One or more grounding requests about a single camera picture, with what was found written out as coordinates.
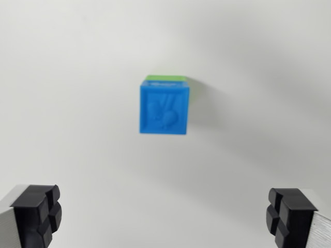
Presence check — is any blue embossed soft cube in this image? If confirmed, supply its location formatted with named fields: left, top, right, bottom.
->
left=139, top=79, right=191, bottom=135

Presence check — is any green embossed soft cube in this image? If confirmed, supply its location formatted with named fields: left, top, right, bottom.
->
left=144, top=74, right=194, bottom=87

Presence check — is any black-padded silver gripper right finger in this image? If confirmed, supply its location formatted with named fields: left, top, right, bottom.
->
left=265, top=188, right=331, bottom=248

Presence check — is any black-padded silver gripper left finger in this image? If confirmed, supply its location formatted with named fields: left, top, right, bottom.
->
left=0, top=184, right=63, bottom=248

